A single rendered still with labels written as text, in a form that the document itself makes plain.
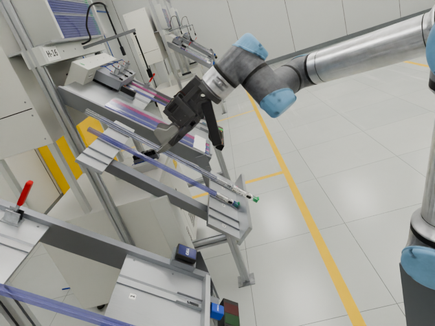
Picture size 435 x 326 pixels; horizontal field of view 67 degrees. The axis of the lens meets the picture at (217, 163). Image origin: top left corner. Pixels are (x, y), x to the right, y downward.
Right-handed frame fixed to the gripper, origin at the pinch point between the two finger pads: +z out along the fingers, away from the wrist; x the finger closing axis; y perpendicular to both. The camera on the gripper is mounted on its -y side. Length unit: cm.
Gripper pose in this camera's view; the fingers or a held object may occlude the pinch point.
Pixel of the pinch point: (163, 150)
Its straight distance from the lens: 87.3
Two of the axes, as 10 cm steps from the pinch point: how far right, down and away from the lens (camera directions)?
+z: -7.1, 6.5, 2.8
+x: -0.1, 4.0, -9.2
